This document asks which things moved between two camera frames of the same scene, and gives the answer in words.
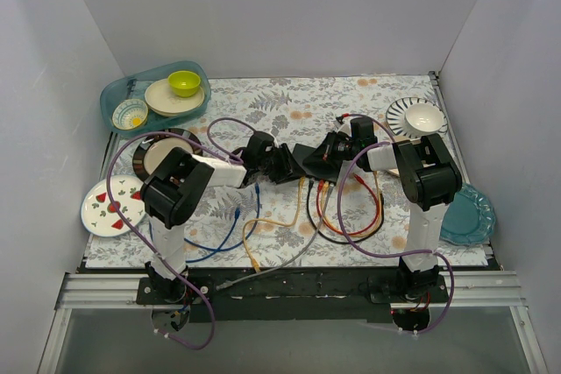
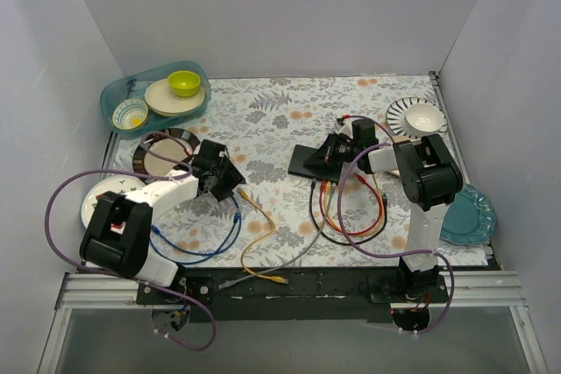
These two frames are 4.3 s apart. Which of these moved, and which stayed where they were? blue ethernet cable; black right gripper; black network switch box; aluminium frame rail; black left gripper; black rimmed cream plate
Moved: black left gripper; blue ethernet cable
Stayed: black network switch box; aluminium frame rail; black rimmed cream plate; black right gripper
